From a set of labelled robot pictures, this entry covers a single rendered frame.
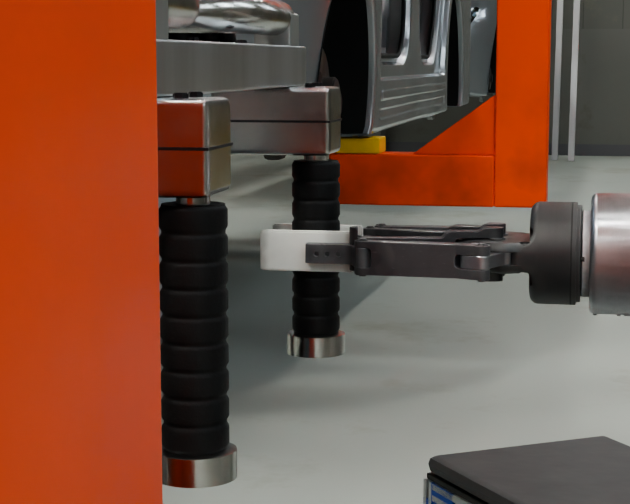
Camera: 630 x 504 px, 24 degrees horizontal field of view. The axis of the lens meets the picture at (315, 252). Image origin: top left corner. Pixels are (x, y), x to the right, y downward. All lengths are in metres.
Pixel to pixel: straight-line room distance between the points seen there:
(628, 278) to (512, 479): 1.24
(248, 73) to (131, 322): 0.49
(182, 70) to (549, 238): 0.35
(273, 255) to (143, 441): 0.60
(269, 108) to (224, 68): 0.19
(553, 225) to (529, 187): 3.49
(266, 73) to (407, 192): 3.59
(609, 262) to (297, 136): 0.24
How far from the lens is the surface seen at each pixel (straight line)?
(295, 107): 1.07
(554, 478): 2.27
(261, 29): 1.01
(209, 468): 0.77
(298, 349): 1.09
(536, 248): 1.04
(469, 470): 2.29
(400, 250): 1.03
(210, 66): 0.85
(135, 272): 0.47
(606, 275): 1.04
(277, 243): 1.08
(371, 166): 4.58
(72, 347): 0.42
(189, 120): 0.73
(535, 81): 4.52
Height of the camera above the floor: 0.97
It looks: 7 degrees down
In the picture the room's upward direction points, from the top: straight up
